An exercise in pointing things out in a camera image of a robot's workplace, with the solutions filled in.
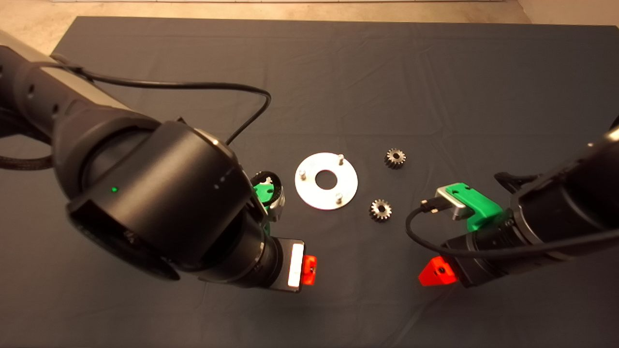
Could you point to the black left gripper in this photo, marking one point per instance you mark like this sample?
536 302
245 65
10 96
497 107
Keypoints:
283 263

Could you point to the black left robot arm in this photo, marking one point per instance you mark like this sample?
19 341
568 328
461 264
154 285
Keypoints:
145 193

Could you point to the green left camera mount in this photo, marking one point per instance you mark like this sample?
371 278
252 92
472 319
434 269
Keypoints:
263 193

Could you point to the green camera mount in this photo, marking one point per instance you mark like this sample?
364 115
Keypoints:
263 193
478 205

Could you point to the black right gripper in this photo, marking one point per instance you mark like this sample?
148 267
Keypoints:
483 258

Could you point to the green right camera mount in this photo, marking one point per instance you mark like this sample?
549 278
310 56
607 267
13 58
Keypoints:
478 205

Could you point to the silver left camera box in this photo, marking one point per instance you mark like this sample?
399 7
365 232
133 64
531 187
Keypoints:
276 207

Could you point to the silver right camera box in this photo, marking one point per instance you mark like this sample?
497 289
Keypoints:
449 205

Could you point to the silver camera box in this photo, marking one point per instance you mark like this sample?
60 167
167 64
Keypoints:
449 205
276 207

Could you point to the dark table cloth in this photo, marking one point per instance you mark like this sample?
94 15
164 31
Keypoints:
193 48

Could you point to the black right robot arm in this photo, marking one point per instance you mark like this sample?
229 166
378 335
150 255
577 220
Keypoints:
570 203

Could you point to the round metal carrier plate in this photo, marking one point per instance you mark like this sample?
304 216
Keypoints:
314 193

